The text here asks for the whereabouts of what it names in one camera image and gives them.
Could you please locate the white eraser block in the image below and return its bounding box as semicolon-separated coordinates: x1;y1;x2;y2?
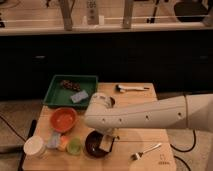
99;135;114;152

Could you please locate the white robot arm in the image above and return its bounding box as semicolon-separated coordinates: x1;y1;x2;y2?
84;93;213;135

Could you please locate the dark purple bowl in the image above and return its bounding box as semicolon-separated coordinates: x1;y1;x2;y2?
85;131;113;158

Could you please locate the orange bowl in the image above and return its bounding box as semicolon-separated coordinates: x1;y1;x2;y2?
50;107;77;133

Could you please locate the small green cup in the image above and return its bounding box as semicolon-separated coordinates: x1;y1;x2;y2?
66;138;81;155

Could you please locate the blue sponge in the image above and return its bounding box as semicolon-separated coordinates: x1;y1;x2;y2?
70;90;89;103

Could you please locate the silver fork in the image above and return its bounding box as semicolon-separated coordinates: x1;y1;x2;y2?
130;143;162;161

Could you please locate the orange yellow toy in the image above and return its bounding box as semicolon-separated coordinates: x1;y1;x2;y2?
58;136;69;151

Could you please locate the brown grape bunch toy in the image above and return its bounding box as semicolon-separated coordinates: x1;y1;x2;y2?
60;80;81;91

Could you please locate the green plastic tray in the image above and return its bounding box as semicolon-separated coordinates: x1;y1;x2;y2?
43;75;98;109

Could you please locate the white cup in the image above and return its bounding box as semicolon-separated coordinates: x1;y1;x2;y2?
23;135;46;157

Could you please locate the black cable on floor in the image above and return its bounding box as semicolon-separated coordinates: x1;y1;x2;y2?
169;129;198;171

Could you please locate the wooden shelf rail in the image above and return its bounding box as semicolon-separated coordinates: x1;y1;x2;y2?
0;16;213;36

